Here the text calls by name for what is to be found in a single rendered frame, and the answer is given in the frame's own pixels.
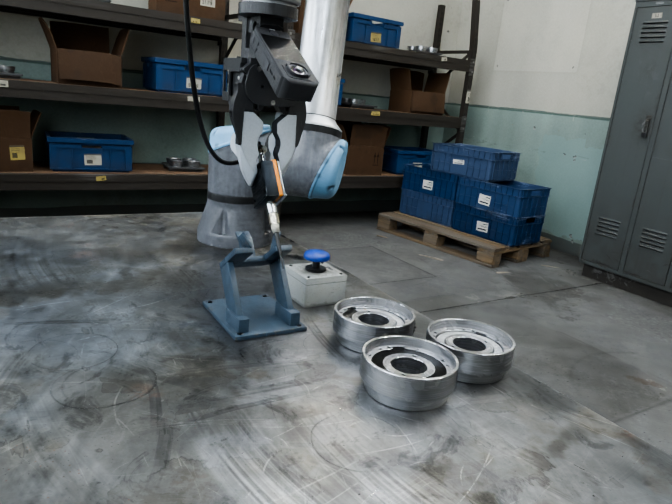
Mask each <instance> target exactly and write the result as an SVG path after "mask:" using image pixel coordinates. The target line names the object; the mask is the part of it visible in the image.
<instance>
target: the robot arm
mask: <svg viewBox="0 0 672 504"><path fill-rule="evenodd" d="M350 1H351V0H306V1H305V10H304V18H303V26H302V35H301V43H300V51H299V50H298V48H297V47H296V45H295V43H294V42H293V40H292V39H291V37H290V36H289V34H288V33H286V32H284V30H283V22H297V21H298V9H297V7H299V6H300V5H301V0H241V2H239V3H238V21H239V22H242V42H241V57H240V56H237V58H224V64H223V89H222V100H225V101H228V104H229V115H230V120H231V123H232V126H221V127H216V128H214V129H213V130H212V132H211V134H210V144H211V146H212V148H213V150H214V151H215V153H216V154H217V155H218V156H219V157H220V158H222V159H224V160H226V161H234V160H237V159H238V162H239V164H237V165H231V166H228V165H223V164H221V163H219V162H218V161H216V160H215V159H214V158H213V157H212V155H211V154H210V152H209V151H208V152H209V162H208V193H207V203H206V206H205V209H204V211H203V214H202V217H201V219H200V222H199V225H198V228H197V240H198V241H199V242H201V243H203V244H205V245H208V246H212V247H217V248H223V249H234V248H240V247H239V241H238V240H237V237H236V235H235V232H237V231H249V233H250V235H251V237H252V239H253V245H254V249H258V248H263V247H266V246H268V245H270V244H271V243H272V235H273V232H272V229H271V225H269V219H268V215H267V210H266V208H264V209H254V206H255V204H254V199H253V194H252V188H251V186H253V185H254V182H255V179H256V177H257V174H258V169H257V164H258V163H259V159H258V156H259V150H258V142H259V141H260V142H262V144H263V145H264V146H266V147H267V152H266V153H265V159H266V161H271V160H276V161H279V165H280V170H281V175H282V180H283V185H284V189H285V194H287V195H290V196H299V197H307V198H309V199H313V198H319V199H329V198H332V197H333V196H334V195H335V194H336V192H337V190H338V187H339V185H340V182H341V178H342V175H343V171H344V167H345V163H346V156H347V152H348V143H347V142H346V141H344V140H342V139H341V138H342V131H341V129H340V128H339V127H338V125H337V124H336V114H337V105H338V97H339V89H340V81H341V72H342V64H343V56H344V47H345V39H346V31H347V23H348V14H349V6H350ZM226 70H229V74H228V92H226ZM253 106H254V109H253ZM264 107H268V108H275V109H276V110H277V112H276V115H275V120H274V121H273V122H272V130H271V127H270V126H269V125H264V123H263V121H262V120H261V119H260V118H259V117H258V116H257V115H256V114H255V113H254V112H253V111H254V110H255V111H262V109H263V108H264ZM271 131H272V133H270V132H271Z"/></svg>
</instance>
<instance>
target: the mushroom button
mask: <svg viewBox="0 0 672 504"><path fill-rule="evenodd" d="M304 258H305V259H306V260H308V261H312V268H316V269H318V268H320V262H327V261H329V260H330V254H329V253H328V252H326V251H324V250H320V249H310V250H307V251H305V253H304Z"/></svg>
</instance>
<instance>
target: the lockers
mask: <svg viewBox="0 0 672 504"><path fill-rule="evenodd" d="M635 2H636V5H635V9H634V14H633V18H632V23H631V27H630V32H629V36H628V41H627V45H626V50H625V54H624V59H623V63H622V68H621V72H620V77H619V81H618V86H617V90H616V95H615V99H614V104H613V108H612V113H611V117H610V122H609V126H608V131H607V135H606V140H605V144H604V149H603V153H602V158H601V162H600V167H599V171H598V176H597V180H596V185H595V189H594V194H593V198H592V203H591V207H590V211H589V216H588V220H587V225H586V229H585V234H584V238H583V243H582V247H581V252H580V256H579V261H578V262H581V263H584V266H583V270H582V274H581V275H583V276H586V277H588V278H591V279H594V280H597V281H600V282H602V283H605V284H608V285H611V286H614V287H616V288H619V289H622V290H625V291H628V292H630V293H633V294H636V295H639V296H642V297H644V298H647V299H650V300H653V301H656V302H658V303H661V304H664V305H667V306H670V307H672V0H635ZM645 128H646V129H647V131H646V129H645ZM643 129H644V131H643ZM642 131H643V133H645V131H646V133H647V138H641V133H642Z"/></svg>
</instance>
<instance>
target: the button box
mask: <svg viewBox="0 0 672 504"><path fill-rule="evenodd" d="M285 269H286V274H287V279H288V284H289V289H290V294H291V299H293V300H294V301H295V302H297V303H298V304H299V305H301V306H302V307H303V308H309V307H316V306H323V305H331V304H336V303H337V302H338V301H340V300H342V299H345V290H346V280H347V275H346V274H344V273H343V272H341V271H339V270H337V269H336V268H334V267H332V266H330V265H329V264H327V263H325V262H320V268H318V269H316V268H312V263H301V264H290V265H285Z"/></svg>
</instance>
